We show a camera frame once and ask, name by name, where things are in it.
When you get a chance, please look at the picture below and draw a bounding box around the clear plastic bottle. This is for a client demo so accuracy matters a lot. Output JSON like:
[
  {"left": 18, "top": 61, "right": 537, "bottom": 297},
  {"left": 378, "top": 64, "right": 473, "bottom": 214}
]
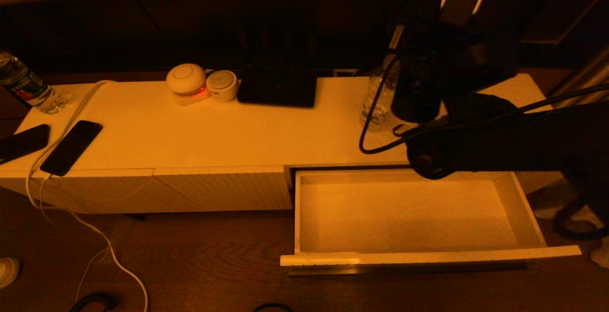
[{"left": 360, "top": 54, "right": 400, "bottom": 133}]

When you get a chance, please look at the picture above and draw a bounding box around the black umbrella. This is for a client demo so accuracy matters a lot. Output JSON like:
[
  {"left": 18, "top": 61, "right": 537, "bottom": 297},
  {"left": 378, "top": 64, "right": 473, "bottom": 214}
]
[{"left": 393, "top": 93, "right": 521, "bottom": 137}]

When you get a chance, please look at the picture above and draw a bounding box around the white cabinet drawer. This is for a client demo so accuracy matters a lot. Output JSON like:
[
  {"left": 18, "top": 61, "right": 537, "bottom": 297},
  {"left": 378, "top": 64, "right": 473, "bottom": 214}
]
[{"left": 280, "top": 166, "right": 582, "bottom": 274}]

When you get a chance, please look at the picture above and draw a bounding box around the white low cabinet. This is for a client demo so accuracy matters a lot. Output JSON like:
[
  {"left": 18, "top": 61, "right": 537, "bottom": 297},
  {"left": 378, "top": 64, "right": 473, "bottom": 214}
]
[{"left": 0, "top": 73, "right": 564, "bottom": 215}]

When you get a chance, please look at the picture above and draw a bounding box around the black flat box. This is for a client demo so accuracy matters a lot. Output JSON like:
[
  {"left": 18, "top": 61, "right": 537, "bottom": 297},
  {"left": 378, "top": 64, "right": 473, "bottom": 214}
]
[{"left": 237, "top": 67, "right": 317, "bottom": 108}]

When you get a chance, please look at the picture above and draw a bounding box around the small white round speaker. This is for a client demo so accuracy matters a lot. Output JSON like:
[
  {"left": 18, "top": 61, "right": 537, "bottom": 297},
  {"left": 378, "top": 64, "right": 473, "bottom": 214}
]
[{"left": 206, "top": 70, "right": 239, "bottom": 102}]

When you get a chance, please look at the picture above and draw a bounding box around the white round red-lit device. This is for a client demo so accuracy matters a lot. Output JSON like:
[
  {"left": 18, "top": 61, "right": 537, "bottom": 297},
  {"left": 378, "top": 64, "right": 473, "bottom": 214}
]
[{"left": 166, "top": 63, "right": 210, "bottom": 107}]

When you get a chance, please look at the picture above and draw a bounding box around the green label water bottle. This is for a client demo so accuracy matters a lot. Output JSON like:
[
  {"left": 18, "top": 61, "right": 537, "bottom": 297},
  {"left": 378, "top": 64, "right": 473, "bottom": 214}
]
[{"left": 0, "top": 49, "right": 69, "bottom": 115}]

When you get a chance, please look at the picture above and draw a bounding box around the white shoe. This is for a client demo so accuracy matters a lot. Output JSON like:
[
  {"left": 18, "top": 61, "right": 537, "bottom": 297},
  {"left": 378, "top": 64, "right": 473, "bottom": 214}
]
[{"left": 0, "top": 257, "right": 21, "bottom": 289}]

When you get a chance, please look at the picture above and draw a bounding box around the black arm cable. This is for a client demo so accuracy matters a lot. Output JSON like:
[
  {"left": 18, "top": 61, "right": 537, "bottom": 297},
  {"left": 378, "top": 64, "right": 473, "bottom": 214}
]
[{"left": 359, "top": 27, "right": 609, "bottom": 155}]

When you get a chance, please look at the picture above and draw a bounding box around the white charging cable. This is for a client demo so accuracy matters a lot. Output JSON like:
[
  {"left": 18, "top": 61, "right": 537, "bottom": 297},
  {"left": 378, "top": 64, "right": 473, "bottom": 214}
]
[{"left": 26, "top": 80, "right": 149, "bottom": 312}]

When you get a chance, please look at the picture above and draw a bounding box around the black smartphone with cable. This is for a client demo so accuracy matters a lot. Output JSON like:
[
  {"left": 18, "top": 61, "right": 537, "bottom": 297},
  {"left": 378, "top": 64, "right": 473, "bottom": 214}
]
[{"left": 40, "top": 120, "right": 103, "bottom": 177}]

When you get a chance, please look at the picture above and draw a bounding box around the black coiled cable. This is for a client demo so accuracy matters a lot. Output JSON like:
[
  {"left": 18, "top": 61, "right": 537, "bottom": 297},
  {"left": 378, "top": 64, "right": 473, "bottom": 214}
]
[{"left": 70, "top": 293, "right": 118, "bottom": 312}]

